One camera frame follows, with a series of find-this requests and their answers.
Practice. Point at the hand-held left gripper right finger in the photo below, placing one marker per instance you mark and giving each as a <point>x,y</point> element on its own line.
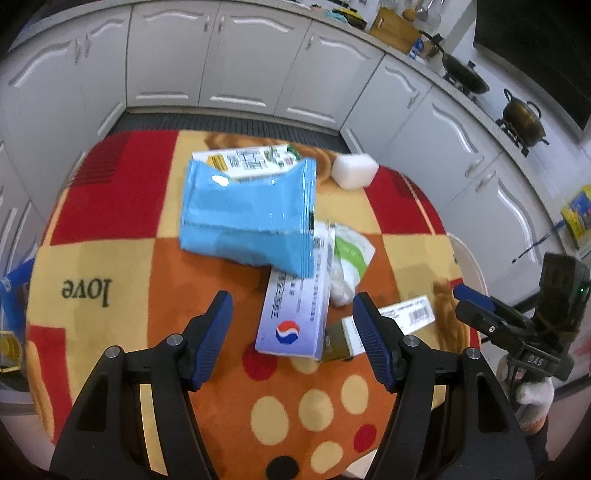
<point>374,346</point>

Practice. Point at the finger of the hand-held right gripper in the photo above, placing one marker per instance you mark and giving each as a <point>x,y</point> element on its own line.
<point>485,323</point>
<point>466,291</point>

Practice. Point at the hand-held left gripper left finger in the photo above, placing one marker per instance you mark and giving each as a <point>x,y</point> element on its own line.
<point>212,341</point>

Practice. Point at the beige round plastic bin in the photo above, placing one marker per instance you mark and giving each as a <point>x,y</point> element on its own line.
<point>468,267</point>

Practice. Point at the small white printed box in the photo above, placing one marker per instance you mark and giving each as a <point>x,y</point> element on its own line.
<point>411,316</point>

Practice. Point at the white box red blue logo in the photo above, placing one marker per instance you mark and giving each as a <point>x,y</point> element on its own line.
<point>295,314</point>

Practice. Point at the white green plastic pouch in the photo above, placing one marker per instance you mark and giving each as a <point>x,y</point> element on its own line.
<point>351,251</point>

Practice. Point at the blue snack bag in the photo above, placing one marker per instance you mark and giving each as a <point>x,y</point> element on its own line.
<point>249,221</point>

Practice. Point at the white foam block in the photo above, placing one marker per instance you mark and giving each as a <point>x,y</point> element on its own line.
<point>354,170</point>

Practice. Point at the green white milk carton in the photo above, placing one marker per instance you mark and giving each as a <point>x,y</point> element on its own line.
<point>249,159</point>

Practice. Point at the person's right hand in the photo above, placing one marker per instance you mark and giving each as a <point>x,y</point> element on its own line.
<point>535,397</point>

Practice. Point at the yellow cooking oil bottle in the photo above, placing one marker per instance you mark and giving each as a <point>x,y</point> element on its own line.
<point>577,217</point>

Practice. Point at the colourful checkered printed blanket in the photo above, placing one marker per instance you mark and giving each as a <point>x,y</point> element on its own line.
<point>115,240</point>

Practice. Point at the black gas stove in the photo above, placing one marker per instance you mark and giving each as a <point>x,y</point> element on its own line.
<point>519,143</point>

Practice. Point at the bronze cooking pot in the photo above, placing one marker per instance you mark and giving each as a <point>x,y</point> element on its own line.
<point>524,121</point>

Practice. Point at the yellow object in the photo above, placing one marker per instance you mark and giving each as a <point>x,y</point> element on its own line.
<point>9,353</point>

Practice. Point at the blue plastic object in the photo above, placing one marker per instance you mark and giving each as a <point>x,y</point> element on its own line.
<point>16,279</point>

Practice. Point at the black wok with lid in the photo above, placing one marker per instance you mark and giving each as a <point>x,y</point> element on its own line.
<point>464,76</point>

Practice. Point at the dark ribbed floor mat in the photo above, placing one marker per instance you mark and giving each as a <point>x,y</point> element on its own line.
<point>221,122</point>

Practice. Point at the blue white seasoning box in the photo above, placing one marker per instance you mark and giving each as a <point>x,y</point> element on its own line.
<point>418,48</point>

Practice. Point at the black range hood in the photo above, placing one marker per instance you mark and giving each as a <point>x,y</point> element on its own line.
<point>531,46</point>

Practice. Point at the wooden cutting board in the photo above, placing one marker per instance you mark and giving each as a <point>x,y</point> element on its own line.
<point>395,30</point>

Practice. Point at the metal skimmer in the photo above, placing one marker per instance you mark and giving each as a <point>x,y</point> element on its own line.
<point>429,14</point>

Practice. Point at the wooden spatula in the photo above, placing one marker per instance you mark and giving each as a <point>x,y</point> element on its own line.
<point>410,11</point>

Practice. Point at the row of white cabinet doors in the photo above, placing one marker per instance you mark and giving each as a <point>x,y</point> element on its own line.
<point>249,55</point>

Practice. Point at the black pot yellow lid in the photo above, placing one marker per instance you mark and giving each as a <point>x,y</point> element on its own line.
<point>351,18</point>

